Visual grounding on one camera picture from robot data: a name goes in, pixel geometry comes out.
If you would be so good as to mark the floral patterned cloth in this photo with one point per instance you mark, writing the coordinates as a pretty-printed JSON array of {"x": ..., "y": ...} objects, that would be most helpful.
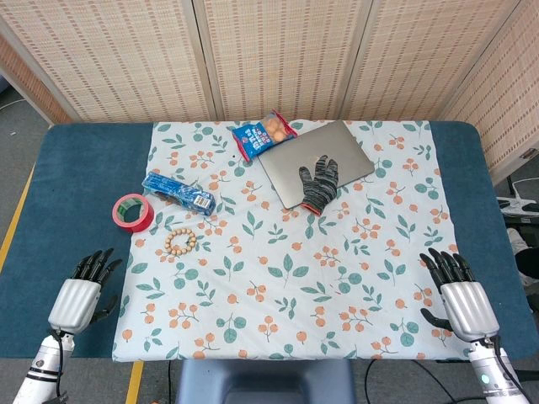
[{"x": 286, "y": 273}]

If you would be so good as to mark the white chair base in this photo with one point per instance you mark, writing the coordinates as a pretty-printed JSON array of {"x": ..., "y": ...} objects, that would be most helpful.
[{"x": 520, "y": 206}]

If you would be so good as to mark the blue snack bag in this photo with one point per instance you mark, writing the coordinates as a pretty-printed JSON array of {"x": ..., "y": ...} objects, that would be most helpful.
[{"x": 254, "y": 139}]

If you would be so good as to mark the red tape roll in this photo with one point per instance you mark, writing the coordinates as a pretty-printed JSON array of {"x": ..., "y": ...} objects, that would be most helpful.
[{"x": 145, "y": 221}]

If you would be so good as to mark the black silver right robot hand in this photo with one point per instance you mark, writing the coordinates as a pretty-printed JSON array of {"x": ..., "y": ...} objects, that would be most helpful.
[{"x": 469, "y": 307}]

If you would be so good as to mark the silver closed laptop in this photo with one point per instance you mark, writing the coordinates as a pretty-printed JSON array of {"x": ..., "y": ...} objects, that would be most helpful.
[{"x": 295, "y": 160}]

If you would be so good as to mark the bamboo folding screen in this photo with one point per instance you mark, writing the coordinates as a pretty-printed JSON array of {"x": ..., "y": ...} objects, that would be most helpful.
[{"x": 273, "y": 54}]

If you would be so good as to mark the dark blue table cover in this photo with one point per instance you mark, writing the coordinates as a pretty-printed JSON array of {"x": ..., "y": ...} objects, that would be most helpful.
[{"x": 76, "y": 189}]

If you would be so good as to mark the white shoe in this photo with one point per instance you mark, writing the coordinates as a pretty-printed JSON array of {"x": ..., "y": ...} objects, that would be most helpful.
[{"x": 517, "y": 240}]

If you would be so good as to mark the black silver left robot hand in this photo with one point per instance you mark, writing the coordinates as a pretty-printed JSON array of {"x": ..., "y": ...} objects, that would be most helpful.
[{"x": 78, "y": 299}]

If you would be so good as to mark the grey knit work glove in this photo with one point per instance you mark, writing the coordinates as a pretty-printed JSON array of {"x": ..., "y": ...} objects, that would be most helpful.
[{"x": 318, "y": 185}]

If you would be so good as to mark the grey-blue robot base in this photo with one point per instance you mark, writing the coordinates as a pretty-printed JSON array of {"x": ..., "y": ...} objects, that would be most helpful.
[{"x": 265, "y": 381}]

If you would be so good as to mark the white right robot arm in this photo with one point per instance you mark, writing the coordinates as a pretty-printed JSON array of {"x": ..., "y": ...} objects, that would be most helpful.
[{"x": 490, "y": 374}]

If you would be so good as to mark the long blue carton box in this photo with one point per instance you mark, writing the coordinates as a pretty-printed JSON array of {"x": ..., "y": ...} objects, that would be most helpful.
[{"x": 177, "y": 192}]

